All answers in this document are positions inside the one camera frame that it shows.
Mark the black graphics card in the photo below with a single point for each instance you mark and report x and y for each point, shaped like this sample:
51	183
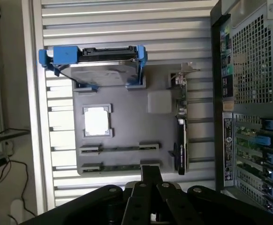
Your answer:
182	145

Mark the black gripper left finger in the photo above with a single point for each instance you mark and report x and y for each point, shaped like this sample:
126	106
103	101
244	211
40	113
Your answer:
136	199

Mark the grey parts rack plate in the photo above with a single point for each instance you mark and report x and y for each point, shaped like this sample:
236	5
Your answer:
131	122

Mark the green RAM stick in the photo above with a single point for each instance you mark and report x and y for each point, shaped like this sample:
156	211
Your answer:
120	148
117	168

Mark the black flat stand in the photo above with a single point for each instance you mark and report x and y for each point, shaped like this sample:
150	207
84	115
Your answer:
7	134

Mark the hard disk in blue caddy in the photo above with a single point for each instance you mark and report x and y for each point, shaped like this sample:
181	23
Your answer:
99	75

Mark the silver CPU chip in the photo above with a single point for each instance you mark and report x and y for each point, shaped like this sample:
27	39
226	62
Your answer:
96	122

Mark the black open PC case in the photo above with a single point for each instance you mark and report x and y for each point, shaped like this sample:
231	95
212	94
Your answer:
249	93

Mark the aluminium table frame rail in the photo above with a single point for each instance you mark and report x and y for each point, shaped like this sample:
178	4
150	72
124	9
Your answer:
36	117

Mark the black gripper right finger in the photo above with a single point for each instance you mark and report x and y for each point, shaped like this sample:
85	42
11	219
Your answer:
169	201

